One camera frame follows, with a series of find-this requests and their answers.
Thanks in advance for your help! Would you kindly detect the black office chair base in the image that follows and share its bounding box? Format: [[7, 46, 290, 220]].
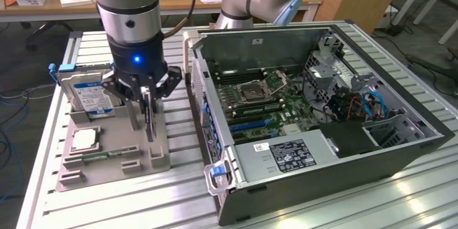
[[19, 19, 98, 51]]

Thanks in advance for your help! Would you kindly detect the green motherboard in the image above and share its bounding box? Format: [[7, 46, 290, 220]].
[[206, 60, 323, 145]]

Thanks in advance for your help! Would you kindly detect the metal socket cover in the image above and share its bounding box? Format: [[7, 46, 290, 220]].
[[263, 69, 291, 93]]

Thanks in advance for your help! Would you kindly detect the perforated metal drive cage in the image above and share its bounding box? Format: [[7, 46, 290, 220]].
[[303, 49, 359, 101]]

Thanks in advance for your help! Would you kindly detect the metal disk bay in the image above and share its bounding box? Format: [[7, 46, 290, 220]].
[[361, 113, 429, 150]]

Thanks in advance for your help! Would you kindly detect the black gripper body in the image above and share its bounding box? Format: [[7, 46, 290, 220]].
[[107, 37, 171, 79]]

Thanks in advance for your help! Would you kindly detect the grey parts rack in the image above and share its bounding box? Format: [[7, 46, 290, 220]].
[[56, 96, 172, 193]]

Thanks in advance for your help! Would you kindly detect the blue floor cable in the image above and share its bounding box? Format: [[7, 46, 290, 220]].
[[0, 97, 28, 203]]

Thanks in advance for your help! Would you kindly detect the blue data wire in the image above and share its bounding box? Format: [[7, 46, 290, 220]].
[[361, 91, 390, 119]]

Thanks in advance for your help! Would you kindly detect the RAM memory stick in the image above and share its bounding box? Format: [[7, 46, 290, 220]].
[[140, 85, 159, 143]]

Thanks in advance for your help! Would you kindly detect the hard disk blue caddy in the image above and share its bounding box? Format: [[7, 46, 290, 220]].
[[48, 61, 119, 119]]

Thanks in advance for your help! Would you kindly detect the silver CPU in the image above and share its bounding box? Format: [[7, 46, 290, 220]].
[[71, 129, 102, 151]]

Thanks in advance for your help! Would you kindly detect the grey power supply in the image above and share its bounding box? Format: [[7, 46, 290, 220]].
[[225, 129, 339, 186]]

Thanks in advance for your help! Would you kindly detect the silver chipset heatsink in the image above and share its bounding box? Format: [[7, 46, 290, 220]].
[[282, 124, 306, 136]]

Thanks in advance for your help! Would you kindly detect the black floor stand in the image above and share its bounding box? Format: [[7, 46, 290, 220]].
[[403, 51, 458, 79]]

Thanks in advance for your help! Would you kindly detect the green RAM stick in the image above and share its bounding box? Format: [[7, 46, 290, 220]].
[[82, 150, 130, 161]]

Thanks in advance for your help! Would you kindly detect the CPU socket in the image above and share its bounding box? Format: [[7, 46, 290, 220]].
[[238, 80, 275, 105]]

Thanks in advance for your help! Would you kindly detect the wooden desk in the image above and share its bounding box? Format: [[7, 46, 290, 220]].
[[0, 0, 323, 30]]

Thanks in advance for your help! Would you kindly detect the black open PC case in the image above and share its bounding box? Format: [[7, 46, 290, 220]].
[[182, 24, 456, 226]]

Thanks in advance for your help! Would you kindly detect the long blue expansion slot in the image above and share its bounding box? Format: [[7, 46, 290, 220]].
[[229, 119, 274, 132]]

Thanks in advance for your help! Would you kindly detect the red black wire bundle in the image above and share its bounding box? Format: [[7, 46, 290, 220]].
[[343, 93, 363, 121]]

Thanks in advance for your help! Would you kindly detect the black plastic shroud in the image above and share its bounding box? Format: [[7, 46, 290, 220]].
[[319, 120, 383, 159]]

